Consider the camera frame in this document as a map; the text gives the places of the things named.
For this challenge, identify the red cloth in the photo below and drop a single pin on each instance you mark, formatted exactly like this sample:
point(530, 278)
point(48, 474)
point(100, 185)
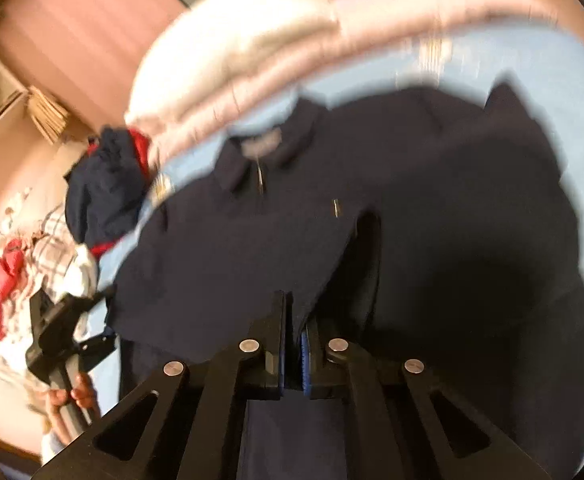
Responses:
point(4, 280)

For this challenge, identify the plaid cloth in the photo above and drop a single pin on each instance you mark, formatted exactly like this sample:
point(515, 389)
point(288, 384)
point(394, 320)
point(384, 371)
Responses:
point(47, 250)

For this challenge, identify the pale pink quilt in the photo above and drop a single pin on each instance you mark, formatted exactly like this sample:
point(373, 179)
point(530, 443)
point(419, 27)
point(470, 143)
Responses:
point(397, 10)

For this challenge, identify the white cloth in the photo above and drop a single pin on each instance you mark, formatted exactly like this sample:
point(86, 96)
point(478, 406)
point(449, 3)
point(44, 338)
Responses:
point(84, 270)

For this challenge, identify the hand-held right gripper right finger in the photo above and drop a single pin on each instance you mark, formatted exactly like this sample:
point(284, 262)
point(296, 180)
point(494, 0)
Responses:
point(307, 362)

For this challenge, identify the navy and red garment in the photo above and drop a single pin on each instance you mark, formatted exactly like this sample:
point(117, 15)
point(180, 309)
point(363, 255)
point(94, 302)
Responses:
point(107, 185)

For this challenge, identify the light blue floral bed sheet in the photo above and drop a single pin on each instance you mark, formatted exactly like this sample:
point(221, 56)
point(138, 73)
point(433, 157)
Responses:
point(472, 55)

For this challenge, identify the person's left hand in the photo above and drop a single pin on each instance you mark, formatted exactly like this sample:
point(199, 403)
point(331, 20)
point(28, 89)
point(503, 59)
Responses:
point(79, 395)

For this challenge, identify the white fluffy blanket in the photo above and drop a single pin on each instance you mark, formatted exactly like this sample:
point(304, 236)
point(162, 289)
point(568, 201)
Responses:
point(232, 35)

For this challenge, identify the navy zip jacket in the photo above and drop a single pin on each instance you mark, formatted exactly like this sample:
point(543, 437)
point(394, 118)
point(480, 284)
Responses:
point(272, 220)

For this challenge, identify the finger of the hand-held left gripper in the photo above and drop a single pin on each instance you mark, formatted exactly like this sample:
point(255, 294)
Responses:
point(97, 347)

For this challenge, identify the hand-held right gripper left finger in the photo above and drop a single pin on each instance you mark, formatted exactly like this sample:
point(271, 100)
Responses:
point(277, 360)

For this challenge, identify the tan woven basket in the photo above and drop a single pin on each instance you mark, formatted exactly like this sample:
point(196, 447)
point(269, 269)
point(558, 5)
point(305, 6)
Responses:
point(47, 115)

